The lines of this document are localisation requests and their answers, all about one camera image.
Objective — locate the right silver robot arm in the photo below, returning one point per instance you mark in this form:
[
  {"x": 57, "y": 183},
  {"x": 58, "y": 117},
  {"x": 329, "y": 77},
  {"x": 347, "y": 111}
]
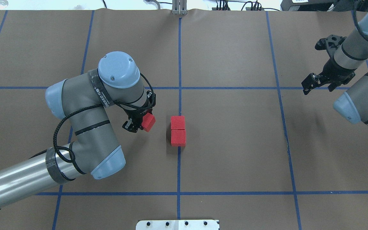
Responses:
[{"x": 346, "y": 54}]

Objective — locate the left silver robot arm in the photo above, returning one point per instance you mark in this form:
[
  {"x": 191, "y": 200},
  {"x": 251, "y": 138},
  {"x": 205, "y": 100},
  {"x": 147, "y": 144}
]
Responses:
[{"x": 84, "y": 142}]

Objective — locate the red block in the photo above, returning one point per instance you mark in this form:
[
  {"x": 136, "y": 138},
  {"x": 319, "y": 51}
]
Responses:
[
  {"x": 177, "y": 123},
  {"x": 178, "y": 137},
  {"x": 148, "y": 122}
]

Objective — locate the brown paper table cover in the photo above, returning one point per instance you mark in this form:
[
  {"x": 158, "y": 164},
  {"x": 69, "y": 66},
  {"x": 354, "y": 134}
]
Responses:
[{"x": 259, "y": 154}]

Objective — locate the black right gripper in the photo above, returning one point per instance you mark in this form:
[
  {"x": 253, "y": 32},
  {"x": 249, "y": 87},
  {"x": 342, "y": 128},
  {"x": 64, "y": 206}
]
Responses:
[{"x": 332, "y": 69}]

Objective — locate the aluminium frame post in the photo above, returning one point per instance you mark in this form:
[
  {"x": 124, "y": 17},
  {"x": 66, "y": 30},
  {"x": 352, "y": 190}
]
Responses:
[{"x": 179, "y": 7}]

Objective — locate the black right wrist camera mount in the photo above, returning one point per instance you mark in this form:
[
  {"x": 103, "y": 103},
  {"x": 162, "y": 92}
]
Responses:
[{"x": 330, "y": 44}]

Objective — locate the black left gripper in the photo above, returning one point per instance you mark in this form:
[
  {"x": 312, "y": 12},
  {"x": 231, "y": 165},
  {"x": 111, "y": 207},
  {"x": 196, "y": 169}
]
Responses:
[{"x": 135, "y": 117}]

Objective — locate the white central pedestal column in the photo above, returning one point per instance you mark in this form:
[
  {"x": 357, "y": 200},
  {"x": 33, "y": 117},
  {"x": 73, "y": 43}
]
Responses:
[{"x": 189, "y": 224}]

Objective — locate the black box with label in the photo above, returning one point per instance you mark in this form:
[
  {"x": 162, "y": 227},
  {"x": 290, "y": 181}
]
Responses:
[{"x": 306, "y": 5}]

